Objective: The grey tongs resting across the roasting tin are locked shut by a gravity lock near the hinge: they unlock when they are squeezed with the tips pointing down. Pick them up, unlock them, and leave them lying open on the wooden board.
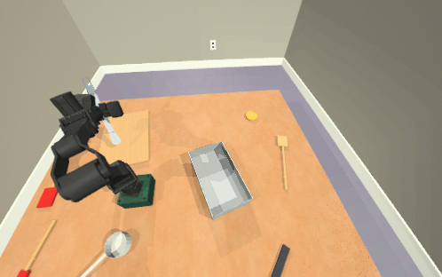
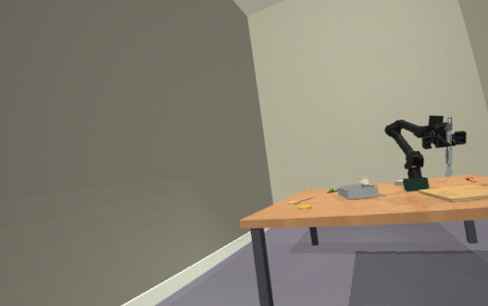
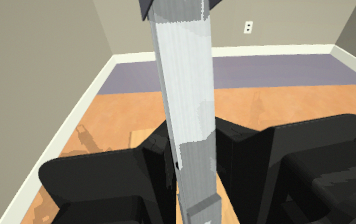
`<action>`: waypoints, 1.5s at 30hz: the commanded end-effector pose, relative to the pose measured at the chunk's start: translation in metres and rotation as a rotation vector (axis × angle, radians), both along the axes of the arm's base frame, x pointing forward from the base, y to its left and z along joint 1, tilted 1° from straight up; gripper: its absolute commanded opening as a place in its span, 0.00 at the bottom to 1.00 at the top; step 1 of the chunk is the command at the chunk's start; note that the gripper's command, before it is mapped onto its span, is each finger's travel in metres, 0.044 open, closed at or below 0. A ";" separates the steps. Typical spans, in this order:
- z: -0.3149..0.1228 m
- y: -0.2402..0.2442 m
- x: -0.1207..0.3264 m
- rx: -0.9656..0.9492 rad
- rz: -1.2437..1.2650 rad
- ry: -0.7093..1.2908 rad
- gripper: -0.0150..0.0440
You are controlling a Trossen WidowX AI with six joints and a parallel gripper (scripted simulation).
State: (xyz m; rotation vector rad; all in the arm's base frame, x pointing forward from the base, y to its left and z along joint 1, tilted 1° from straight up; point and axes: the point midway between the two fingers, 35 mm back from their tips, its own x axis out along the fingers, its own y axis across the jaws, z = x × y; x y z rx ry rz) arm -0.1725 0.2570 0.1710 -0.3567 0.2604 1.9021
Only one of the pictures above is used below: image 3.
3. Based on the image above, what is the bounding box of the light wooden board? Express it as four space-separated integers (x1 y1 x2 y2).
130 128 239 224

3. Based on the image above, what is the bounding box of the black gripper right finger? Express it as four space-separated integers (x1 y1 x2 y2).
215 114 356 224

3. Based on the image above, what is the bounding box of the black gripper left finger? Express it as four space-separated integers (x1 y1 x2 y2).
38 119 177 224

